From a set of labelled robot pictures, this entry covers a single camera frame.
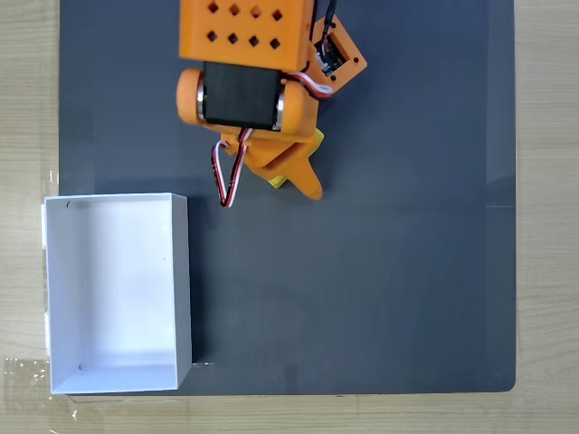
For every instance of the yellow cube block with stud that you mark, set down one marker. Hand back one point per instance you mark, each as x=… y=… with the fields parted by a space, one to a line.
x=319 y=140

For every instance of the white open cardboard box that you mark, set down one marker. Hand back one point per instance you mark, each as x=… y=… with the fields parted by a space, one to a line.
x=117 y=289

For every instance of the dark grey table mat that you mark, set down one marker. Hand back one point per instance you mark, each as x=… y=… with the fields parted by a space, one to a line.
x=362 y=271

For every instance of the clear tape piece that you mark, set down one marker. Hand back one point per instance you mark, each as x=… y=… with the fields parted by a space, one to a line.
x=25 y=375
x=52 y=180

